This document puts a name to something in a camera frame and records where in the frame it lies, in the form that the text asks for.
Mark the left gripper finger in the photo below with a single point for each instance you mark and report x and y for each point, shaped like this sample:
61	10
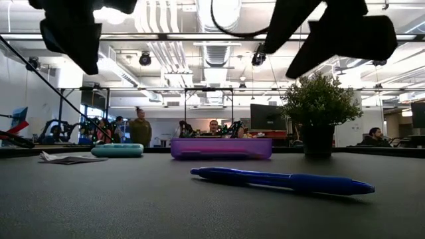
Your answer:
76	46

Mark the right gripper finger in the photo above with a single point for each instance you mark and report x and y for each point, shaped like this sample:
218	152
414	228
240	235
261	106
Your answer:
289	23
352	38

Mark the blue ballpoint pen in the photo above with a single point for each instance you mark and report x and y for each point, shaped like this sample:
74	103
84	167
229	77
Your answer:
299	182

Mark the black background robot arm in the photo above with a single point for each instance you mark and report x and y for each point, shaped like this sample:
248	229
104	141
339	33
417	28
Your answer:
46	127
186	129
84	127
232	129

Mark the black ceiling spot lamp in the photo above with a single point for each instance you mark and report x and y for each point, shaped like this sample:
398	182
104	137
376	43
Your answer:
32	64
145	59
258	59
379	62

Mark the green potted plant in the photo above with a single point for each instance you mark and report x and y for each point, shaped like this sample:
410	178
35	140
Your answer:
318	109

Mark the person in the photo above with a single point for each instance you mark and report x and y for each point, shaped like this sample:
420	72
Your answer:
213	127
241	132
101	132
56	132
119	127
141	131
375	139

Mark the blue lit monitor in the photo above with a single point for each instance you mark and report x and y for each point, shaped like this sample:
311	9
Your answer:
20	116

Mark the black computer monitor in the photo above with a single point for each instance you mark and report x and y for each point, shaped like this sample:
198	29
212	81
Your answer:
267	117
419	116

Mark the purple plastic pencil case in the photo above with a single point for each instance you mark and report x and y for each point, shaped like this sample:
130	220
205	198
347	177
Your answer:
220	146

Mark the black background rig frame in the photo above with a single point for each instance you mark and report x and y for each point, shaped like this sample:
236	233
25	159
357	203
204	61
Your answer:
208	89
107	106

